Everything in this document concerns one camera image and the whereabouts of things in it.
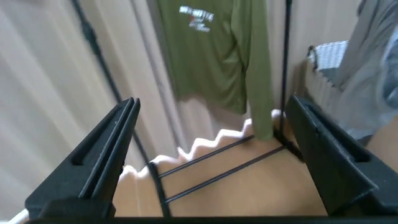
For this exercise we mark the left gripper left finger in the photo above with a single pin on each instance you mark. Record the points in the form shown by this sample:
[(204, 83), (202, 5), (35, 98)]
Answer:
[(77, 186)]

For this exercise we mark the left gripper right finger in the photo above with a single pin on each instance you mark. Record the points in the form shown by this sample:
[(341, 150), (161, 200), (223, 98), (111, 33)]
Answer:
[(342, 174)]

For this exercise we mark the pale grey garment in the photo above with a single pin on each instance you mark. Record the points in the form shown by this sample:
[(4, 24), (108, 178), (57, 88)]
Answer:
[(363, 77)]

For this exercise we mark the green printed shirt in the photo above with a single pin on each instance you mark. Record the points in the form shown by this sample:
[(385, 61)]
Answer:
[(211, 62)]

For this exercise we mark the black clothes rack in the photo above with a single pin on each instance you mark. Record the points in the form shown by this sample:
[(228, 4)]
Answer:
[(90, 35)]

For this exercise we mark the beige curtain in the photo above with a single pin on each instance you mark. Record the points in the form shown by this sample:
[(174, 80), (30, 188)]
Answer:
[(37, 77)]

